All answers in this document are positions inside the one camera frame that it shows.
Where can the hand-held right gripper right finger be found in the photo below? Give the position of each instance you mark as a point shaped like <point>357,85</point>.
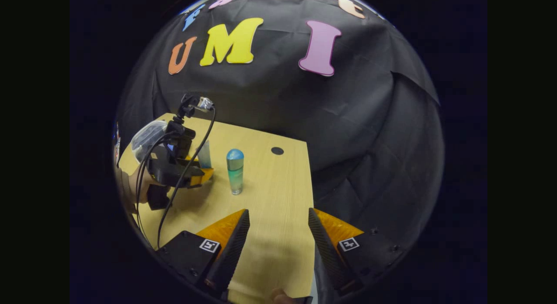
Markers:
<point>324,247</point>

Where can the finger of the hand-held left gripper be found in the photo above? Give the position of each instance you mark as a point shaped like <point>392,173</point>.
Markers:
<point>200,177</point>

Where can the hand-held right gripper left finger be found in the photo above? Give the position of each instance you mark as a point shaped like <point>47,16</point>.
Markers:
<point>233,251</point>

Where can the blue squeeze tube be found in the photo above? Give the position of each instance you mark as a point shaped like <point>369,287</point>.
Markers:
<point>205,156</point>

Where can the blue green bottle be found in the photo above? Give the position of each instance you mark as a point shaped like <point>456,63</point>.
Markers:
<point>235,173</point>

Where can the black table grommet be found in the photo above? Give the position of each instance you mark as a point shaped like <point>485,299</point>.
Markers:
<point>277,150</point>

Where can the black backdrop cloth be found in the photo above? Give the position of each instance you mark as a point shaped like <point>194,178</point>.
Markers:
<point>278,103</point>

